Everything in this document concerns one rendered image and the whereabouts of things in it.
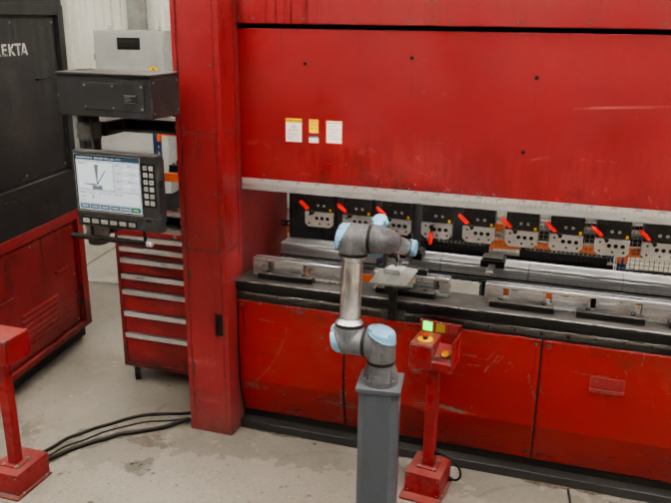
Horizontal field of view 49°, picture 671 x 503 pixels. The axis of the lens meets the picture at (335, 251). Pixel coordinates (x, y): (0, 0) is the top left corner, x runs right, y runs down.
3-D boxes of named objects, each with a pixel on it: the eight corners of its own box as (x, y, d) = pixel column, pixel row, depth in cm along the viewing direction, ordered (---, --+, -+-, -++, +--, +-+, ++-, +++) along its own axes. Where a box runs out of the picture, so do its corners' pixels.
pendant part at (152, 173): (78, 225, 352) (71, 149, 341) (93, 219, 362) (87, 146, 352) (161, 234, 338) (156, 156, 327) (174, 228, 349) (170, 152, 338)
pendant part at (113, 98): (70, 250, 360) (52, 70, 335) (101, 237, 383) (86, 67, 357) (161, 261, 345) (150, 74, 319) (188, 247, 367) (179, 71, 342)
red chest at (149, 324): (125, 382, 463) (112, 229, 433) (166, 350, 509) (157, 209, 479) (197, 395, 449) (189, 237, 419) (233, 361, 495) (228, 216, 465)
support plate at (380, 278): (368, 283, 351) (368, 281, 351) (382, 266, 375) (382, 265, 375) (405, 288, 346) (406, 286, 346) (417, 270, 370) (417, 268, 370)
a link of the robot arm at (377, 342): (391, 366, 294) (392, 335, 290) (358, 361, 297) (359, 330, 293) (398, 354, 305) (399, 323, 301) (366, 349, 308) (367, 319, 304)
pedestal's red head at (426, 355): (408, 366, 342) (409, 330, 337) (418, 352, 356) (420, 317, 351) (450, 374, 335) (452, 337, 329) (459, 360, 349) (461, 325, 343)
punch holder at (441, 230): (420, 237, 362) (421, 204, 357) (423, 233, 369) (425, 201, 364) (450, 240, 357) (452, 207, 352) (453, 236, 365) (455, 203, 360)
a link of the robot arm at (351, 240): (361, 360, 296) (369, 226, 285) (327, 355, 300) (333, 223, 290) (369, 351, 307) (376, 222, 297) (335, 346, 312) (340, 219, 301)
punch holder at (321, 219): (305, 226, 379) (305, 194, 374) (310, 222, 387) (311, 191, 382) (333, 229, 375) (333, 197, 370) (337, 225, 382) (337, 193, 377)
